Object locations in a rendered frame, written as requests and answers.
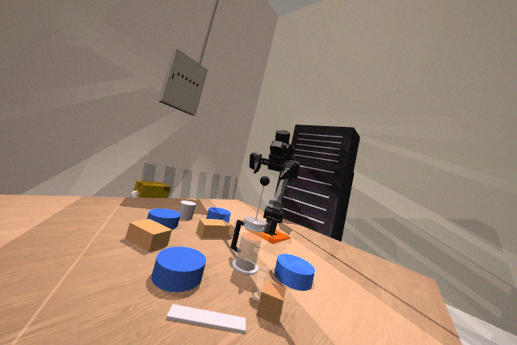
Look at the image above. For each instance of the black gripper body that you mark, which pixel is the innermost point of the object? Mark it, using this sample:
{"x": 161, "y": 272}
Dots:
{"x": 275, "y": 163}

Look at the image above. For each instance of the white flat bar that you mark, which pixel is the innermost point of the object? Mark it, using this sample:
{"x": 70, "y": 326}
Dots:
{"x": 207, "y": 318}

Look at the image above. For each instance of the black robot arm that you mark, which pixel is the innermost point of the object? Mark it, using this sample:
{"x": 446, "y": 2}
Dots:
{"x": 282, "y": 148}

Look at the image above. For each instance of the grey cylinder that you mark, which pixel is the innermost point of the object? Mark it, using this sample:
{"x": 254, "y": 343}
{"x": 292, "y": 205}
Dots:
{"x": 186, "y": 209}

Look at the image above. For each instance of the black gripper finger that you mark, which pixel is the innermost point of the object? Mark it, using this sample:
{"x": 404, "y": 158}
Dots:
{"x": 255, "y": 163}
{"x": 288, "y": 172}

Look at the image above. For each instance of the glass french press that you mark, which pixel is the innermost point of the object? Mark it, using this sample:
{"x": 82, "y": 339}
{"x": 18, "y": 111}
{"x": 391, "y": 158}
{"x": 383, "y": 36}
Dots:
{"x": 250, "y": 242}

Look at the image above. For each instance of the blue short cylinder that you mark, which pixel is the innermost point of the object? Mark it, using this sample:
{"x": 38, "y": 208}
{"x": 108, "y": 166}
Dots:
{"x": 167, "y": 217}
{"x": 294, "y": 272}
{"x": 219, "y": 214}
{"x": 178, "y": 269}

